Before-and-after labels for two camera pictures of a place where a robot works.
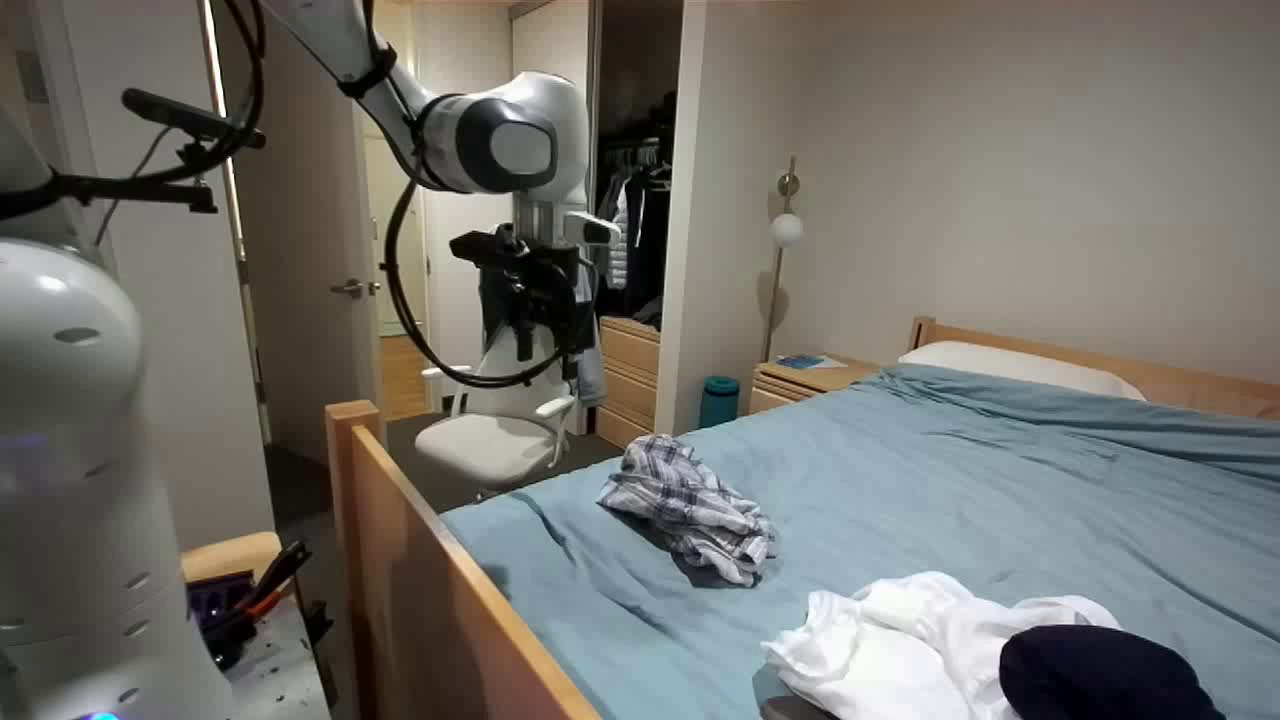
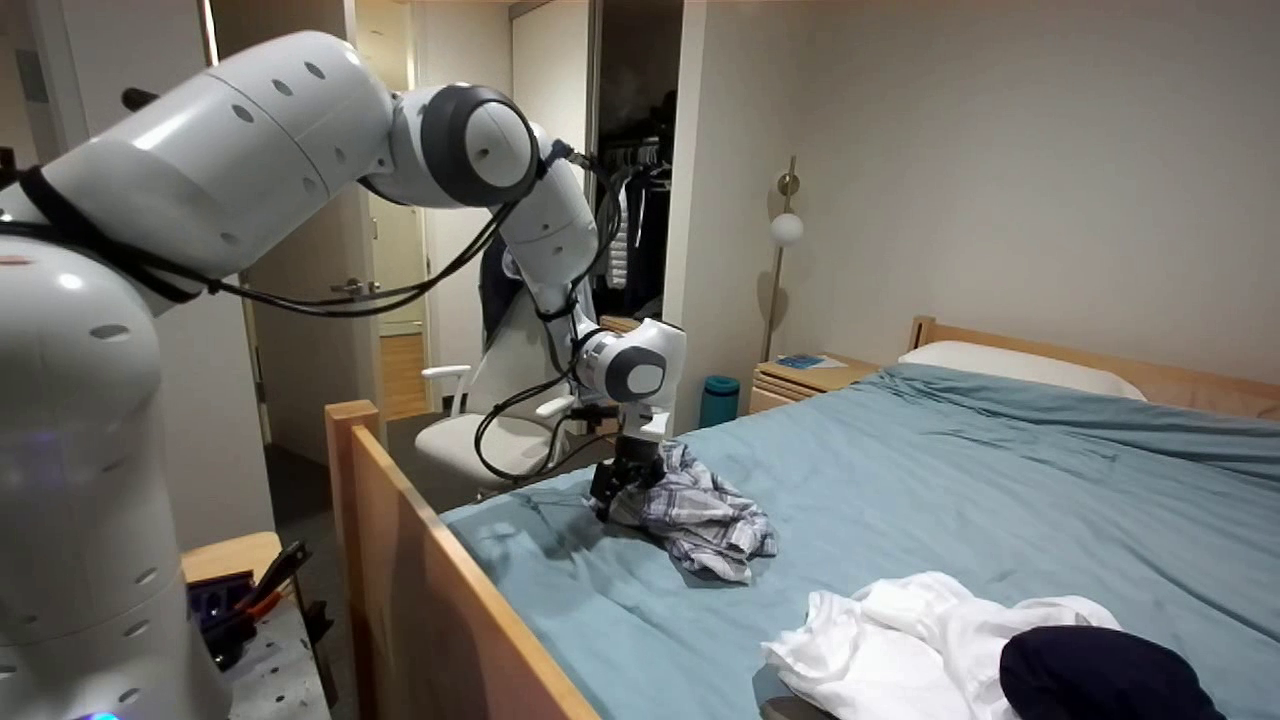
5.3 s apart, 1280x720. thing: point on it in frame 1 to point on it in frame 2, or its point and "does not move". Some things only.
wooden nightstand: x=796 y=377 does not move
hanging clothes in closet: x=631 y=262 does not move
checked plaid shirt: x=706 y=522 does not move
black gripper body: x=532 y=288 to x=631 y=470
